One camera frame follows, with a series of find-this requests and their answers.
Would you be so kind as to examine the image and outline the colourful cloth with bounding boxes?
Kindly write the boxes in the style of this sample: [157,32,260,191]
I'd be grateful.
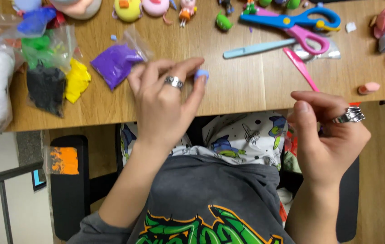
[278,124,302,224]

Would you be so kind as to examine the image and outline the pale blue clay figure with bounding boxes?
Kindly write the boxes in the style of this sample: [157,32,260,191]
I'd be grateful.
[12,0,43,13]

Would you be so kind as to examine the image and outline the bag of yellow clay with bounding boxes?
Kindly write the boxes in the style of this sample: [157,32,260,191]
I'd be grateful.
[64,58,92,104]

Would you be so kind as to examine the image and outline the pink pig clay head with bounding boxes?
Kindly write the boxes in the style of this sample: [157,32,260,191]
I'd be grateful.
[141,0,173,25]

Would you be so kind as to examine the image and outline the bag of orange clay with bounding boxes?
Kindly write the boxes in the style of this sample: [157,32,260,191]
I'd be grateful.
[43,146,80,176]

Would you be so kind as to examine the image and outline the clear plastic wrapper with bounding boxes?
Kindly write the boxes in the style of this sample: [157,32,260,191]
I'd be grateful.
[292,40,342,64]

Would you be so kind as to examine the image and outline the person's white printed trousers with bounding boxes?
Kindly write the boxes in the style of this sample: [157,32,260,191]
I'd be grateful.
[120,111,290,171]

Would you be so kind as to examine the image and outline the small periwinkle clay ball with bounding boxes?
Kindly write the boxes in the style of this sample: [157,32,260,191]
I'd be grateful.
[194,69,209,84]

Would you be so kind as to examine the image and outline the bag of green clay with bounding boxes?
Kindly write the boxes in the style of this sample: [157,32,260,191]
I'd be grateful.
[20,24,78,71]

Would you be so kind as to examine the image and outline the bag of red clay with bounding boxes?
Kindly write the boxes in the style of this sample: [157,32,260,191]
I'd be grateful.
[46,13,67,30]

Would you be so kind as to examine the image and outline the pink clay roll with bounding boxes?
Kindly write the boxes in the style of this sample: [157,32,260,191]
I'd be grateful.
[357,82,381,96]

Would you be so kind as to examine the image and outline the yellow duck clay figure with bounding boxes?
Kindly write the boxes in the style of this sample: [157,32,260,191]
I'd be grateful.
[112,0,143,23]

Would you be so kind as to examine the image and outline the light blue clay tool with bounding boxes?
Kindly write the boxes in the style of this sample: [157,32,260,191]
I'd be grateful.
[223,38,297,60]

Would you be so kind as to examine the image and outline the chunky silver ring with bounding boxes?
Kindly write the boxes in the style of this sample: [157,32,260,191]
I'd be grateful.
[333,106,366,124]

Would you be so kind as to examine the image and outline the large peach clay head figure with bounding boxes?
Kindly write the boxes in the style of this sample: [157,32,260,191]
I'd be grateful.
[49,0,103,20]

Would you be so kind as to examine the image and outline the dark metal railing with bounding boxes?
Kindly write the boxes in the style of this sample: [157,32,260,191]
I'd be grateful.
[0,161,44,244]

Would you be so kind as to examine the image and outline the small pig figure orange dress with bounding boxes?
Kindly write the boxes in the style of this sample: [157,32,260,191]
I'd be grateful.
[178,0,198,28]

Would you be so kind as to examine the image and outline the bag of black clay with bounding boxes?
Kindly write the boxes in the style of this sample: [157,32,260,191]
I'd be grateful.
[26,64,67,118]

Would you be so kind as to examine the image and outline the green and red toy figure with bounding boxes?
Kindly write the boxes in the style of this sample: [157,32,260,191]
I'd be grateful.
[241,0,258,16]

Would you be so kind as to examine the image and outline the person's right hand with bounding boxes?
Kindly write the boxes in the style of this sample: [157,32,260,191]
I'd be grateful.
[287,90,372,183]

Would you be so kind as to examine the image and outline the dark small toy figure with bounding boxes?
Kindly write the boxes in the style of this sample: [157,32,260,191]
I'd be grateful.
[218,0,236,16]

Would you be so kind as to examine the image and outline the person's grey graffiti sweatshirt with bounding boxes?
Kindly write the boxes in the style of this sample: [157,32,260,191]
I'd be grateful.
[66,154,296,244]

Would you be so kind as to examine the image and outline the pink plastic clay tool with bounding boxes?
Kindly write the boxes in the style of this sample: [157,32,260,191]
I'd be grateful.
[282,47,321,93]

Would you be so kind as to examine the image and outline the black office chair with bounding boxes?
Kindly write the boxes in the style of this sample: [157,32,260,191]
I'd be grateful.
[49,115,361,244]

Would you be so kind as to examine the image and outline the green clay creature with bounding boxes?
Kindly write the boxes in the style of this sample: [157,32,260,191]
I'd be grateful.
[215,10,234,32]

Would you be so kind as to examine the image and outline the bag of purple clay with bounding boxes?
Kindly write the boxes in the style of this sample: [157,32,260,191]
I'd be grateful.
[90,29,154,91]

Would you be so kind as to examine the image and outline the pink plastic scissors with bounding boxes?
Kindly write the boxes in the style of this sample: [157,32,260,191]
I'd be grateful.
[254,8,331,56]

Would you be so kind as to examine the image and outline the blue plastic scissors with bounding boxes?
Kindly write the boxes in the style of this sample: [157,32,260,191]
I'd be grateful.
[240,6,342,33]

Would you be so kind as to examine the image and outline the person's left hand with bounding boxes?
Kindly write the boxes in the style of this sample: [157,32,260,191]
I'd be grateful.
[127,57,210,150]

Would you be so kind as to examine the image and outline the bag of blue clay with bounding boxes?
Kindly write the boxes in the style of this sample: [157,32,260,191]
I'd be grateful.
[15,7,57,36]

